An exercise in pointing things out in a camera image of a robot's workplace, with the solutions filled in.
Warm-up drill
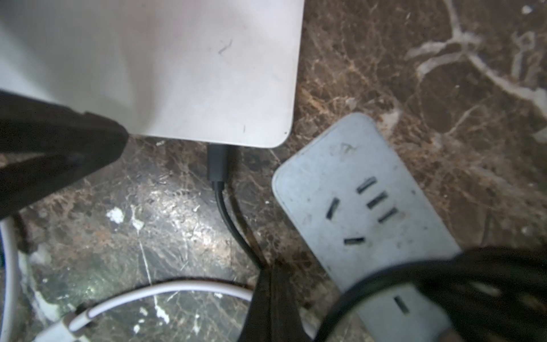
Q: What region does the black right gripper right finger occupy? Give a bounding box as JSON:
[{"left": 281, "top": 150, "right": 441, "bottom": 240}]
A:
[{"left": 272, "top": 264, "right": 311, "bottom": 342}]

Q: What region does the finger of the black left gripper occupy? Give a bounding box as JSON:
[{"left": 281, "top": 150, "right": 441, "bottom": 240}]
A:
[{"left": 1, "top": 91, "right": 129, "bottom": 218}]

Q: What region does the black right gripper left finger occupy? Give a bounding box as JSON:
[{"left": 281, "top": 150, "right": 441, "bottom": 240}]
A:
[{"left": 237, "top": 268, "right": 272, "bottom": 342}]

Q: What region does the white charging cable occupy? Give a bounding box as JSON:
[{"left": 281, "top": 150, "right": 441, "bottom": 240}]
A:
[{"left": 0, "top": 215, "right": 319, "bottom": 342}]

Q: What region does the black usb cable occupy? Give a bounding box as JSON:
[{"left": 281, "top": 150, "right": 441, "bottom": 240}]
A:
[{"left": 207, "top": 143, "right": 547, "bottom": 342}]

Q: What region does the white laptop centre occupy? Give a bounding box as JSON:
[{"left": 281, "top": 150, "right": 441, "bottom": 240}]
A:
[{"left": 1, "top": 1, "right": 305, "bottom": 148}]

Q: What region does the light blue power strip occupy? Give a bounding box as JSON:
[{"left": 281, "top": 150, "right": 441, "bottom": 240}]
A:
[{"left": 271, "top": 112, "right": 467, "bottom": 342}]

